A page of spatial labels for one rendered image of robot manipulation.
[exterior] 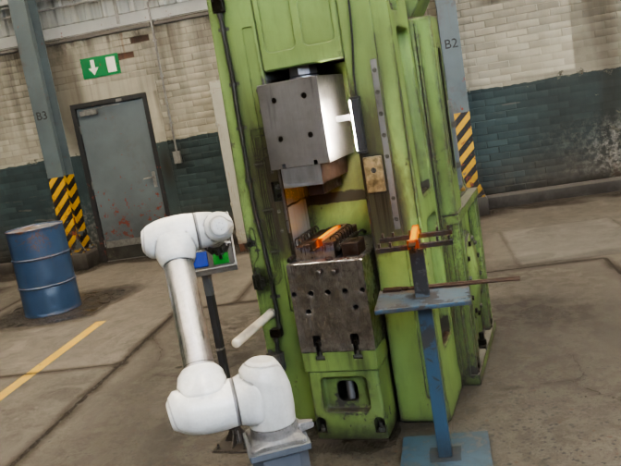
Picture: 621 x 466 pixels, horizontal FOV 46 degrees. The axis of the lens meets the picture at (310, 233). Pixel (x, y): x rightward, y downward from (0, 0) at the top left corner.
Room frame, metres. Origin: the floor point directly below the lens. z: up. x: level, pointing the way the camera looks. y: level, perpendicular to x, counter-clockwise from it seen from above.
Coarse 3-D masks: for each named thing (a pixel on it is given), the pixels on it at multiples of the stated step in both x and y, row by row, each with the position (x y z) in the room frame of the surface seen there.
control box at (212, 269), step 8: (232, 240) 3.48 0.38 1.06; (232, 248) 3.46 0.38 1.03; (208, 256) 3.44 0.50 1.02; (232, 256) 3.44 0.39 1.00; (216, 264) 3.42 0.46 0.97; (224, 264) 3.42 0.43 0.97; (232, 264) 3.42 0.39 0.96; (200, 272) 3.42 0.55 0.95; (208, 272) 3.44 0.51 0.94; (216, 272) 3.46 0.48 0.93
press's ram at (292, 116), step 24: (264, 96) 3.48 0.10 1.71; (288, 96) 3.44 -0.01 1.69; (312, 96) 3.40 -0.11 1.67; (336, 96) 3.64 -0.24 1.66; (264, 120) 3.49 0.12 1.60; (288, 120) 3.45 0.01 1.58; (312, 120) 3.41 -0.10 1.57; (336, 120) 3.57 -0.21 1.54; (288, 144) 3.46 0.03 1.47; (312, 144) 3.41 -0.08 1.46; (336, 144) 3.52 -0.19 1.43
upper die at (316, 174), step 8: (336, 160) 3.65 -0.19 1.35; (344, 160) 3.77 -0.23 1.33; (288, 168) 3.46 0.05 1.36; (296, 168) 3.45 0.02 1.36; (304, 168) 3.44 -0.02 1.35; (312, 168) 3.42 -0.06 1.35; (320, 168) 3.41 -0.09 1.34; (328, 168) 3.51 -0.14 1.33; (336, 168) 3.63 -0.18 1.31; (344, 168) 3.74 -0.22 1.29; (288, 176) 3.47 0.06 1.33; (296, 176) 3.45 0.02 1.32; (304, 176) 3.44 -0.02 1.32; (312, 176) 3.42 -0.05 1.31; (320, 176) 3.41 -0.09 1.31; (328, 176) 3.49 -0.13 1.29; (336, 176) 3.61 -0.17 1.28; (288, 184) 3.47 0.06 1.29; (296, 184) 3.45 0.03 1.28; (304, 184) 3.44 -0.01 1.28; (312, 184) 3.43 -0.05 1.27; (320, 184) 3.41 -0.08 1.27
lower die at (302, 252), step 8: (344, 224) 3.80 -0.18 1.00; (352, 224) 3.81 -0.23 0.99; (320, 232) 3.79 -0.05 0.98; (328, 240) 3.45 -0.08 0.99; (296, 248) 3.47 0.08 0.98; (304, 248) 3.46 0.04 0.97; (320, 248) 3.43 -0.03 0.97; (328, 248) 3.42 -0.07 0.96; (296, 256) 3.48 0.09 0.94; (304, 256) 3.46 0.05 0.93; (312, 256) 3.45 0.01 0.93; (320, 256) 3.43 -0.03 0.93
